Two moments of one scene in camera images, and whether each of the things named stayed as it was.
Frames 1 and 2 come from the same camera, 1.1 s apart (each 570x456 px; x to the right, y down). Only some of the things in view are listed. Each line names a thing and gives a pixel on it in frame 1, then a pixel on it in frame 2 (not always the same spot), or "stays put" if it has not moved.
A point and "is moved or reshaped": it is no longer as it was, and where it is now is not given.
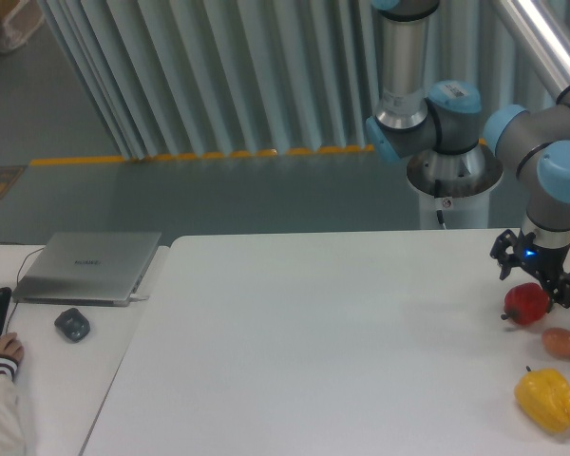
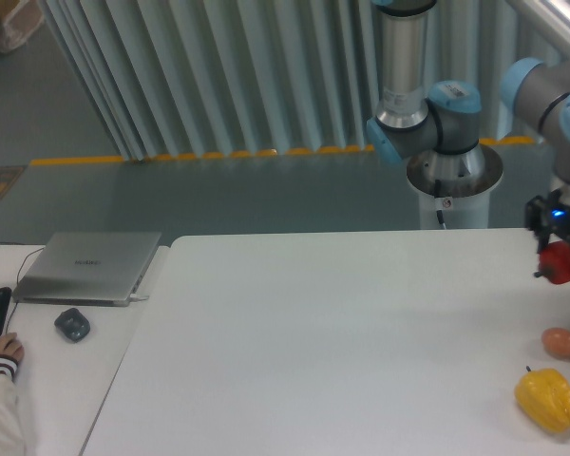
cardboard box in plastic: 8,24 stays put
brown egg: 560,342 stays put
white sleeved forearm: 2,430 stays put
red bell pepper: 525,303 is moved or reshaped
